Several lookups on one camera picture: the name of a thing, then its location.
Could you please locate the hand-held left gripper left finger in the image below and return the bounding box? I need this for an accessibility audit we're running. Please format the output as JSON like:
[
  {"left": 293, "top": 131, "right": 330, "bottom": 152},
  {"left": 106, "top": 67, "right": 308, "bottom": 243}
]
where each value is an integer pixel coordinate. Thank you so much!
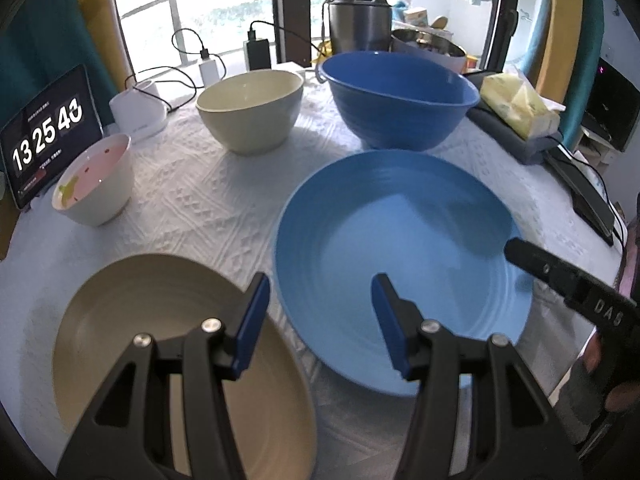
[{"left": 55, "top": 272, "right": 273, "bottom": 480}]

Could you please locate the white lamp base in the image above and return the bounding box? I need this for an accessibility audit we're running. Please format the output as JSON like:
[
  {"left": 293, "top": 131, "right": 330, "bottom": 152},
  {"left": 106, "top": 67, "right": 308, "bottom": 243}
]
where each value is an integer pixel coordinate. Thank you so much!
[{"left": 109, "top": 80, "right": 168, "bottom": 142}]

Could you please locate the teal curtain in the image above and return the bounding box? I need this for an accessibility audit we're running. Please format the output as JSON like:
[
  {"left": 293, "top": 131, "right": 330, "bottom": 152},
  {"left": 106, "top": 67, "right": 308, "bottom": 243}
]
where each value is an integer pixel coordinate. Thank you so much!
[
  {"left": 0, "top": 0, "right": 116, "bottom": 126},
  {"left": 565, "top": 0, "right": 607, "bottom": 151}
]

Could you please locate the beige plate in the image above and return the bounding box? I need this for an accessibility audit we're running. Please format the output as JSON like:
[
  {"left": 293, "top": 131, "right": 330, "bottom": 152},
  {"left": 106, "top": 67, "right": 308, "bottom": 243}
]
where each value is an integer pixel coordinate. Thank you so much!
[{"left": 51, "top": 254, "right": 318, "bottom": 480}]

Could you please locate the yellow tissue pack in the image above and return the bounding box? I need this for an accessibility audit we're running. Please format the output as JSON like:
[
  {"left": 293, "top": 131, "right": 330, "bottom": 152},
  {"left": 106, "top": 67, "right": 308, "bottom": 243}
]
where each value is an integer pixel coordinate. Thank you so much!
[{"left": 479, "top": 72, "right": 563, "bottom": 142}]

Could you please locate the dark grey folded cloth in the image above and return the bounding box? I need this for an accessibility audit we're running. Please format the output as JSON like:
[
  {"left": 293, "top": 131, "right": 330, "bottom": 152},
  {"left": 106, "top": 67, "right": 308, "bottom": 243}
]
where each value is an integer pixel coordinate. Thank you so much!
[{"left": 465, "top": 67, "right": 567, "bottom": 166}]

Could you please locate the yellow curtain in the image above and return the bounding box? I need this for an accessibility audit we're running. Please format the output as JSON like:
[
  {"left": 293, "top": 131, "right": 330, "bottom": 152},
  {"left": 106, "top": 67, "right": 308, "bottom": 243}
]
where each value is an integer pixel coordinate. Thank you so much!
[
  {"left": 75, "top": 0, "right": 133, "bottom": 96},
  {"left": 532, "top": 0, "right": 586, "bottom": 106}
]

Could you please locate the person's right hand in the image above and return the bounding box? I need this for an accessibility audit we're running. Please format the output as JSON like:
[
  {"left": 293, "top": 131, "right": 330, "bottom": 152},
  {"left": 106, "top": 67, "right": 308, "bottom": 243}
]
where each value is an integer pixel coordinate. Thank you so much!
[{"left": 582, "top": 330, "right": 640, "bottom": 413}]

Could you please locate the cream bowl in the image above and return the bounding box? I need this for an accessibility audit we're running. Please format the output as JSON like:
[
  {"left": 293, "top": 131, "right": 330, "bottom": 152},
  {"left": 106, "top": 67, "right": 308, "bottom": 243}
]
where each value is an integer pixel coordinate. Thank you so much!
[{"left": 195, "top": 70, "right": 305, "bottom": 156}]

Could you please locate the black window post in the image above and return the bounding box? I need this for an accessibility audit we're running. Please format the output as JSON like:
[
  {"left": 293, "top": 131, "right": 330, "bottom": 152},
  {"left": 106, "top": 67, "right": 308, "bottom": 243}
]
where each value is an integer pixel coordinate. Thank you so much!
[{"left": 270, "top": 0, "right": 311, "bottom": 66}]

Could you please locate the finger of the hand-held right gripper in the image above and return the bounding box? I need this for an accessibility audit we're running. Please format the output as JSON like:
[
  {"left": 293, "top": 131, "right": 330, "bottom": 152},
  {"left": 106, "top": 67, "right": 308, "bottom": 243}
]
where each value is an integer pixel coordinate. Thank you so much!
[{"left": 504, "top": 237, "right": 582, "bottom": 307}]

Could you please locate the steel tumbler black lid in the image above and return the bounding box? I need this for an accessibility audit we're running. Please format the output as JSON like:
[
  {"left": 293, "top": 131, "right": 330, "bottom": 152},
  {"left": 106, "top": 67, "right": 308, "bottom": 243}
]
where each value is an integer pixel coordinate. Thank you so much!
[{"left": 322, "top": 0, "right": 393, "bottom": 57}]

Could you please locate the white textured tablecloth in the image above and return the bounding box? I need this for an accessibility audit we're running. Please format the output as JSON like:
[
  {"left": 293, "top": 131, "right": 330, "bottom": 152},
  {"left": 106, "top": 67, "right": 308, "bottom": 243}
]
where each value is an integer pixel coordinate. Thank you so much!
[{"left": 0, "top": 62, "right": 626, "bottom": 480}]

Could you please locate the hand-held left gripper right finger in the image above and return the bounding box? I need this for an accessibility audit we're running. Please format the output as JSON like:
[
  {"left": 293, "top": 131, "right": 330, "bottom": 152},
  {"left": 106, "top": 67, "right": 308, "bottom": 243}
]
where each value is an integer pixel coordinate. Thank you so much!
[{"left": 371, "top": 272, "right": 586, "bottom": 480}]

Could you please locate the black charger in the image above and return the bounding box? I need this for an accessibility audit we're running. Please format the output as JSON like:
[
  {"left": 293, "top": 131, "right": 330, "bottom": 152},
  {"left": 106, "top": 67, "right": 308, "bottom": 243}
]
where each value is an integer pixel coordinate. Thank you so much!
[{"left": 244, "top": 30, "right": 273, "bottom": 72}]

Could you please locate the black electronic box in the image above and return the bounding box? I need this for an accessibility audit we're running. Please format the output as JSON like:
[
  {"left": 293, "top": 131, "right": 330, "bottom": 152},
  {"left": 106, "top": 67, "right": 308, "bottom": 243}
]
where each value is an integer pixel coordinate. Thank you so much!
[{"left": 582, "top": 55, "right": 640, "bottom": 153}]

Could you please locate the black flat device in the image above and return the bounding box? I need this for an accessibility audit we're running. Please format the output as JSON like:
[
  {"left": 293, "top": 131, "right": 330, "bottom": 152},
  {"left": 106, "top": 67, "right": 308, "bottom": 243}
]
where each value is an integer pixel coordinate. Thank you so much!
[{"left": 545, "top": 147, "right": 616, "bottom": 247}]

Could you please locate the black device cable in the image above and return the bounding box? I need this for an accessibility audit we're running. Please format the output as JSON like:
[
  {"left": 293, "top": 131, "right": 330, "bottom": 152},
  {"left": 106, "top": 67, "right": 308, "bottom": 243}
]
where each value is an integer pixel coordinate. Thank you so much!
[{"left": 550, "top": 132, "right": 628, "bottom": 242}]

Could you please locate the black door frame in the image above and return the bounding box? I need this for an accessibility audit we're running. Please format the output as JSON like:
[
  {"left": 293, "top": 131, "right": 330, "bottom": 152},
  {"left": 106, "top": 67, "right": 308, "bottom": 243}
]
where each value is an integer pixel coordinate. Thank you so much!
[{"left": 482, "top": 0, "right": 523, "bottom": 76}]

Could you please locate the black lamp cable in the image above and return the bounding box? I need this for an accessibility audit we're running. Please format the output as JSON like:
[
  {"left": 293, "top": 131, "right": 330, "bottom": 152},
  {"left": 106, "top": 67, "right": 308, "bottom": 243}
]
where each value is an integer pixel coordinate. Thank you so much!
[{"left": 124, "top": 66, "right": 202, "bottom": 113}]

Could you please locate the steel-lined pink bowl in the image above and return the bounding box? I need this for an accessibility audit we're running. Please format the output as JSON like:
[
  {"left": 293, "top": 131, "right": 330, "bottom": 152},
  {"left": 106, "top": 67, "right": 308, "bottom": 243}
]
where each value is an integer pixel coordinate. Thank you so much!
[{"left": 390, "top": 29, "right": 468, "bottom": 73}]

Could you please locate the large blue bowl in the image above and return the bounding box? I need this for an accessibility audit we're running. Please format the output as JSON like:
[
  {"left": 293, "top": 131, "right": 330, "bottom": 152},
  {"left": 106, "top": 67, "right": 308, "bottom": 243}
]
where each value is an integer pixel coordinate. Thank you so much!
[{"left": 319, "top": 51, "right": 481, "bottom": 152}]

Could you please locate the black charger cable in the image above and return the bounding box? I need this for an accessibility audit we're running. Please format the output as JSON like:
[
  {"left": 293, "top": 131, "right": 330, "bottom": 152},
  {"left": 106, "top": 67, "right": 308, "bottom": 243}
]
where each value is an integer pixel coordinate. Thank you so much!
[
  {"left": 249, "top": 21, "right": 326, "bottom": 58},
  {"left": 172, "top": 29, "right": 212, "bottom": 62}
]

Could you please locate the black tablet clock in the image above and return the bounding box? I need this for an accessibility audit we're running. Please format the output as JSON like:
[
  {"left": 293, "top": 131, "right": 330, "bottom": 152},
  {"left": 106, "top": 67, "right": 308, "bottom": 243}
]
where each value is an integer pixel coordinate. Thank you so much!
[{"left": 0, "top": 64, "right": 105, "bottom": 211}]

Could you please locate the white charger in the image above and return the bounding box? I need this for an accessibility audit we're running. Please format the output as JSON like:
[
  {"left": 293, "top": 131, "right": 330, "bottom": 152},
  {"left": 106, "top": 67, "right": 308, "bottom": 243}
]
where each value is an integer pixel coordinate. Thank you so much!
[{"left": 199, "top": 49, "right": 221, "bottom": 87}]

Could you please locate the pink strawberry print bowl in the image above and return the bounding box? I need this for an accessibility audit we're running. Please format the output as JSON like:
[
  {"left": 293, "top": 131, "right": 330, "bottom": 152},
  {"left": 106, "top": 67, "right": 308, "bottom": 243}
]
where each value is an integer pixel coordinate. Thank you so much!
[{"left": 51, "top": 133, "right": 133, "bottom": 227}]

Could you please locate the blue plate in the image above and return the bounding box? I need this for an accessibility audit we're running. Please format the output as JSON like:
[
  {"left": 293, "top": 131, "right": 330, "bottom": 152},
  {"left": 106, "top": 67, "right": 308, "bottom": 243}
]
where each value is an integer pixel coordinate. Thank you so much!
[{"left": 274, "top": 149, "right": 535, "bottom": 398}]

